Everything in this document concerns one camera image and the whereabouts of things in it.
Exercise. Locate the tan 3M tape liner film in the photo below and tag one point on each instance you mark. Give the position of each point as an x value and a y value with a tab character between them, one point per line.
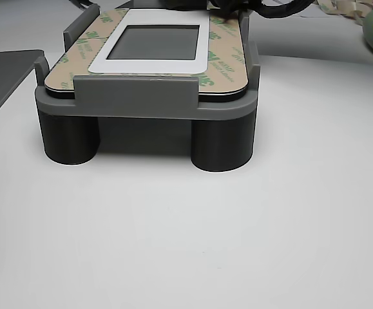
225	64

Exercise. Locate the pile of peeled film strips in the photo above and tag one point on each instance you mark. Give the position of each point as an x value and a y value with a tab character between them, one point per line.
344	8

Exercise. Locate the gray 3D-printed fixture holder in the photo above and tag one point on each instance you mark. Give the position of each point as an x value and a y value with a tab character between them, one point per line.
134	96

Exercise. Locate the white framed display device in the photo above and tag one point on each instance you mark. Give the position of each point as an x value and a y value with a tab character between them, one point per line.
154	66

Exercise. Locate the gray flat tray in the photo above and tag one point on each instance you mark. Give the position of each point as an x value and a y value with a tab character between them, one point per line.
2	80

